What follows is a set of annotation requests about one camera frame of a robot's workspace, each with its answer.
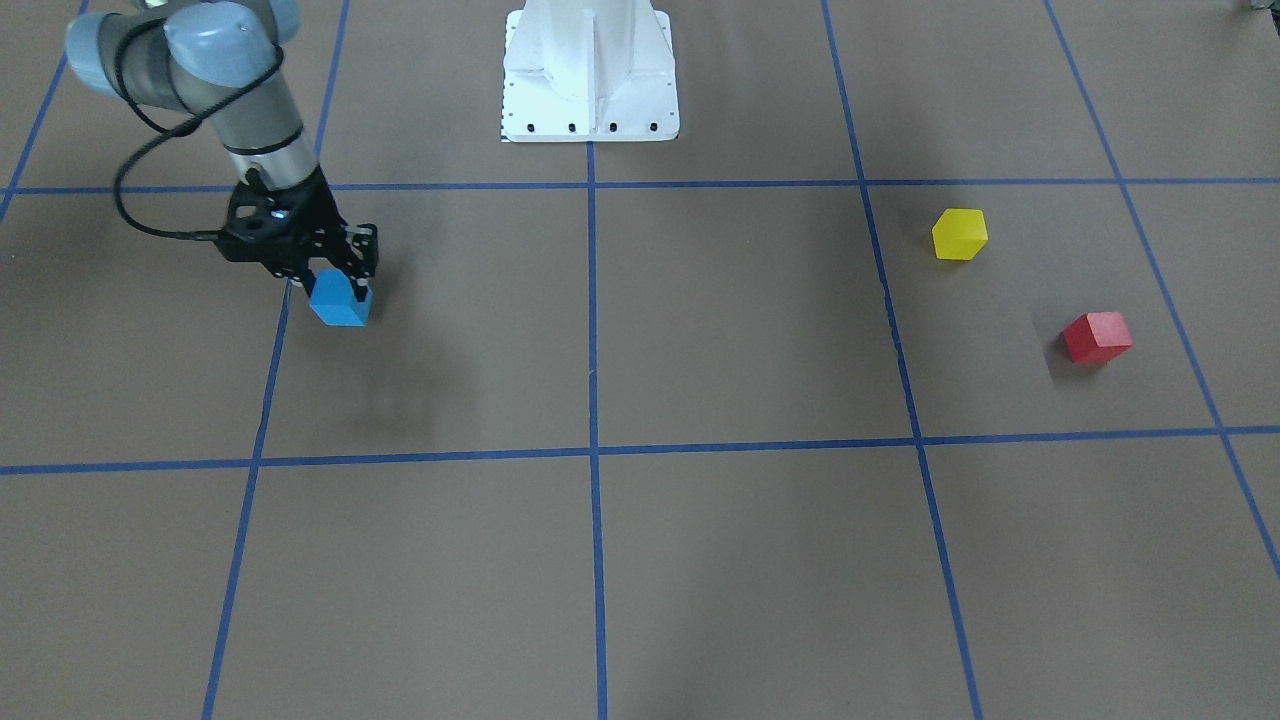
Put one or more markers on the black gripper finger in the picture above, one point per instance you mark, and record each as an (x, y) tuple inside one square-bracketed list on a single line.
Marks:
[(360, 277), (302, 276)]

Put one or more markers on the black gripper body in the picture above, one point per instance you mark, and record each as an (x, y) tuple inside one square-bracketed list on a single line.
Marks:
[(322, 212)]

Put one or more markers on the blue cube block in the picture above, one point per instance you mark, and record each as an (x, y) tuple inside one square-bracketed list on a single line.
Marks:
[(334, 304)]

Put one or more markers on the yellow cube block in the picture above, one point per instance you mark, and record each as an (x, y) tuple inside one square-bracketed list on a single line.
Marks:
[(959, 234)]

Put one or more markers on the red cube block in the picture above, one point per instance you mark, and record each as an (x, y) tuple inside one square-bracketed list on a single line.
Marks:
[(1097, 338)]

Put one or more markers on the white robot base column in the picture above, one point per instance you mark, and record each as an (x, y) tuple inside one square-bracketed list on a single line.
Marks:
[(589, 71)]

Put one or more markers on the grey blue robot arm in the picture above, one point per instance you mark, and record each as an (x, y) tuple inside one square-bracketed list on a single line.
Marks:
[(220, 63)]

